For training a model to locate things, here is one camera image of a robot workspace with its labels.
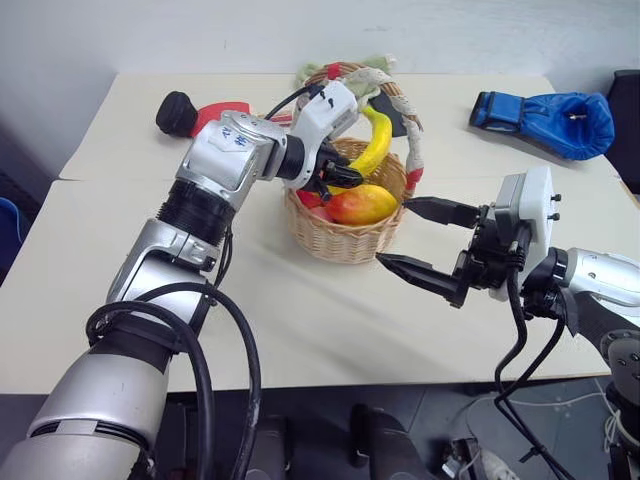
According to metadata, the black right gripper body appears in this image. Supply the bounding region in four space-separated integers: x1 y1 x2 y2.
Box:
452 202 532 302

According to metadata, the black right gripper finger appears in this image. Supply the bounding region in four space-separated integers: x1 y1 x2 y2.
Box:
403 196 480 230
375 249 472 308

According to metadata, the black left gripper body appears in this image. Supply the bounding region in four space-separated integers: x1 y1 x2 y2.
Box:
310 144 354 199

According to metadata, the yellow banana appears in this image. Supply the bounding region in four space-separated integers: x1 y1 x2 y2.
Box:
327 105 394 196

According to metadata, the red apple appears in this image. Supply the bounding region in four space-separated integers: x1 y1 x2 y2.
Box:
295 187 331 211

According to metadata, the red yellow mango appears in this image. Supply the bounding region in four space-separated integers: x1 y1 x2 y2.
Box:
327 184 399 226

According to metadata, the red flat sheet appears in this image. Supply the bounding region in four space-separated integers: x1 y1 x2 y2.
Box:
191 100 254 139

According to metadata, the blue boxing glove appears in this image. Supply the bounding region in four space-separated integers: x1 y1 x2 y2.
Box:
468 90 616 163

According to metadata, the black rounded pouch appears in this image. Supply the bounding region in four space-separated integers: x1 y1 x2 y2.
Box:
155 90 200 139

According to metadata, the dark rounded shape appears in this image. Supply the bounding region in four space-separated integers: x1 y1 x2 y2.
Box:
348 402 427 480
243 413 292 480

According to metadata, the blue bin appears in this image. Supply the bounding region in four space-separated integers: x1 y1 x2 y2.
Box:
0 196 22 254

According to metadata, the wicker basket with wrapped handle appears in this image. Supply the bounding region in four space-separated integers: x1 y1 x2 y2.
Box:
283 58 427 266

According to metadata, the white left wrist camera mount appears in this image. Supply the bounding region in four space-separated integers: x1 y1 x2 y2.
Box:
289 81 360 152

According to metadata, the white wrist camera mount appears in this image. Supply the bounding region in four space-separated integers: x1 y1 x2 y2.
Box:
492 165 562 302
289 81 360 152

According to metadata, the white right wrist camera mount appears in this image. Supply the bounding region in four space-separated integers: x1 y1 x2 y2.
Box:
492 165 562 302

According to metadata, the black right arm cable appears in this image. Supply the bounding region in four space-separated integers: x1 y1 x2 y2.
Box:
493 242 574 480

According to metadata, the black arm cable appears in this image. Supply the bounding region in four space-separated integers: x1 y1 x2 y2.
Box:
85 281 263 480
493 242 574 480

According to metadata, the white floor cable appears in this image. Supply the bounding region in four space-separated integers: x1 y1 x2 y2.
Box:
462 387 621 480

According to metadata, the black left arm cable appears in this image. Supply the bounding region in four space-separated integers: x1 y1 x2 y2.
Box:
85 281 263 480

